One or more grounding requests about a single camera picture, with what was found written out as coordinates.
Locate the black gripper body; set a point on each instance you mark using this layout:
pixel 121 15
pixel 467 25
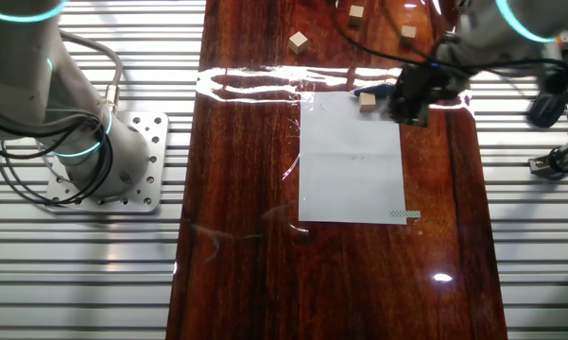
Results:
pixel 430 85

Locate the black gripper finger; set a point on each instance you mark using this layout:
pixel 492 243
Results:
pixel 416 118
pixel 398 105

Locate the green patterned tape strip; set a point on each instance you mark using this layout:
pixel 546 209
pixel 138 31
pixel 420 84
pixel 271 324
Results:
pixel 404 214

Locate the wooden cube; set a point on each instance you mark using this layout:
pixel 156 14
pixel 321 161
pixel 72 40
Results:
pixel 408 32
pixel 298 42
pixel 367 102
pixel 356 15

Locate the white paper sheet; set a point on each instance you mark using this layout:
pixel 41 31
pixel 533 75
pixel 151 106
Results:
pixel 349 179

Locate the black computer mouse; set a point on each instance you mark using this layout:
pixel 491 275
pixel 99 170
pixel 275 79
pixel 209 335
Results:
pixel 545 111

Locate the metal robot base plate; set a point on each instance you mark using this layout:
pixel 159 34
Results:
pixel 153 189

